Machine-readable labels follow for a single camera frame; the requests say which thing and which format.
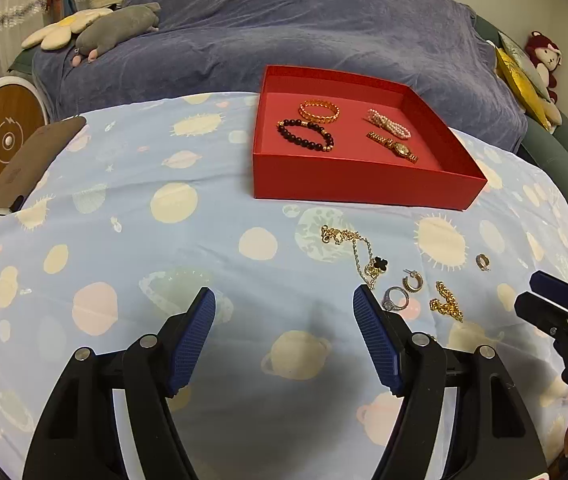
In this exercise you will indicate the red monkey plush toy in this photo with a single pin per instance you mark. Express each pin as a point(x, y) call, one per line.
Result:
point(546, 57)

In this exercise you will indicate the grey plush toy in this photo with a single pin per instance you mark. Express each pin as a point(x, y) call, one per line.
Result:
point(113, 29)

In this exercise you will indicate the white flower plush cushion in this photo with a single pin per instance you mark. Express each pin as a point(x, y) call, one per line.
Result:
point(57, 35)

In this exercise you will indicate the planet print light-blue cloth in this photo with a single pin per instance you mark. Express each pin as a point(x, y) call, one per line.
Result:
point(153, 201)

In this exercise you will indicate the green bed frame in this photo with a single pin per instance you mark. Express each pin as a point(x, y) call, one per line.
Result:
point(559, 159)

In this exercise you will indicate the red jewelry tray box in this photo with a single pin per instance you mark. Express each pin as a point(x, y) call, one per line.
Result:
point(356, 169)

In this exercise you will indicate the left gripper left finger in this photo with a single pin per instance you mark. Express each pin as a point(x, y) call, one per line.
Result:
point(76, 435)

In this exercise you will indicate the grey silver cushion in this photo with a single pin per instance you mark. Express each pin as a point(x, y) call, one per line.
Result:
point(523, 61)

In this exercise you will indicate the brown card tag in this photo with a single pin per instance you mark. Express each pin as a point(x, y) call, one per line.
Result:
point(27, 167)

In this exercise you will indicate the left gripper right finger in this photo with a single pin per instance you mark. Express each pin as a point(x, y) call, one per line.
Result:
point(493, 436)

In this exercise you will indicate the gold hoop earring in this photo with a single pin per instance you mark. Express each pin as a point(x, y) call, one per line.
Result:
point(412, 281)

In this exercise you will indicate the gold wrist watch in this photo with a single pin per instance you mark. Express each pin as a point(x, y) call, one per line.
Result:
point(396, 147)

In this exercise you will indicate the gold cushion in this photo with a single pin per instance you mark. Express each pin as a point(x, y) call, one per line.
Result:
point(522, 88)

